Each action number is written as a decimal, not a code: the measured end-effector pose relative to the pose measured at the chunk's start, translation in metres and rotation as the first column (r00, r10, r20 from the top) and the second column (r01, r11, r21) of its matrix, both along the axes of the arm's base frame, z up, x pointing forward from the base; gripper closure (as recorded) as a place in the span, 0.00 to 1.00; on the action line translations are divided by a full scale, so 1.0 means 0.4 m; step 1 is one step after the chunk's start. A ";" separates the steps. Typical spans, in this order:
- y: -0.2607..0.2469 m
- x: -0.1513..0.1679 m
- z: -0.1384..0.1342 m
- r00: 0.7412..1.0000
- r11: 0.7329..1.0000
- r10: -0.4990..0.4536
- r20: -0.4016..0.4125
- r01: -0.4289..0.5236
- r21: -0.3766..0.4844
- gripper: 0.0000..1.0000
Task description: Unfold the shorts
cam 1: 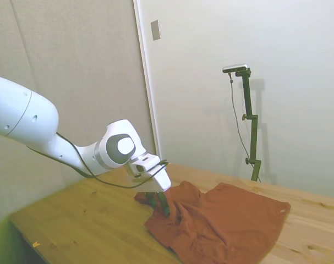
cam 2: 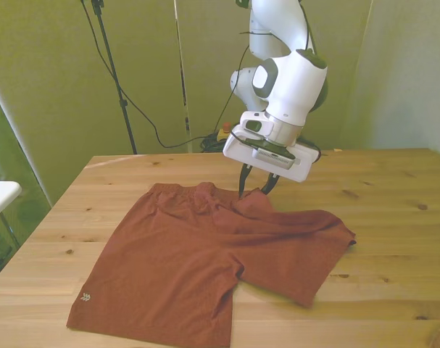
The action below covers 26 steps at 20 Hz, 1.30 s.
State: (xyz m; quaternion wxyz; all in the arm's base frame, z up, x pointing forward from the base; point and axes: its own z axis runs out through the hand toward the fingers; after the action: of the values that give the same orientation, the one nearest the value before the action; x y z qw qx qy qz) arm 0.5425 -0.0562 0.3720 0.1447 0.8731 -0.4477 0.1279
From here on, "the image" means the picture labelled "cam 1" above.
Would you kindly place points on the black jointed camera stand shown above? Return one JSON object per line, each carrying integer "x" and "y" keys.
{"x": 254, "y": 137}

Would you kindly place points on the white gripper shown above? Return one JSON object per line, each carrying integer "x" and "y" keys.
{"x": 159, "y": 182}

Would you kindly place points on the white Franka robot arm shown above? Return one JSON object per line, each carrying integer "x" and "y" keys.
{"x": 18, "y": 110}

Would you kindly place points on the white door frame trim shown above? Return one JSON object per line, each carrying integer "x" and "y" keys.
{"x": 146, "y": 82}

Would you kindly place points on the rust red shorts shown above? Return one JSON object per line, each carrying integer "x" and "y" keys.
{"x": 224, "y": 220}

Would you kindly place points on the grey wall plate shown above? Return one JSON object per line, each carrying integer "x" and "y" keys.
{"x": 156, "y": 30}

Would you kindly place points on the small orange tape scrap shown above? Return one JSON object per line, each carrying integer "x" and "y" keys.
{"x": 35, "y": 244}

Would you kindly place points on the grey camera on stand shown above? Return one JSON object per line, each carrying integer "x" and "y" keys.
{"x": 235, "y": 68}

